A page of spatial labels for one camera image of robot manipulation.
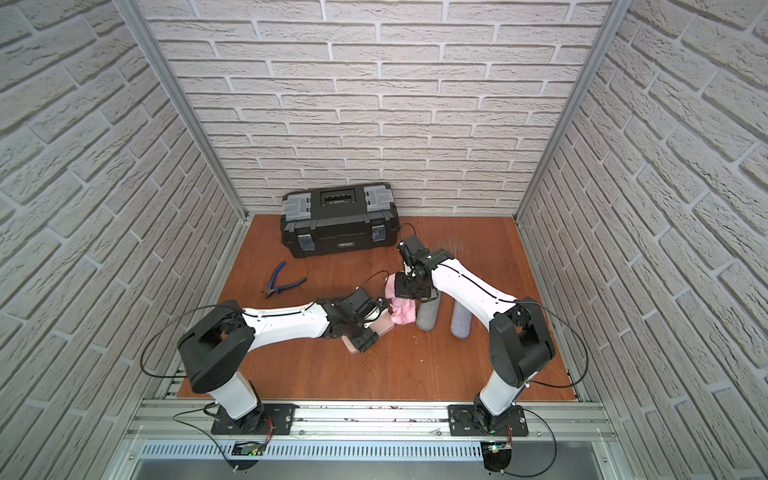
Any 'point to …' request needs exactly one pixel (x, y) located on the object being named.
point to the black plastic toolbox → (338, 218)
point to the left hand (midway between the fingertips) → (371, 329)
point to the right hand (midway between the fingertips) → (405, 292)
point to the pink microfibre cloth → (403, 310)
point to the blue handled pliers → (271, 283)
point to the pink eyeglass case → (382, 326)
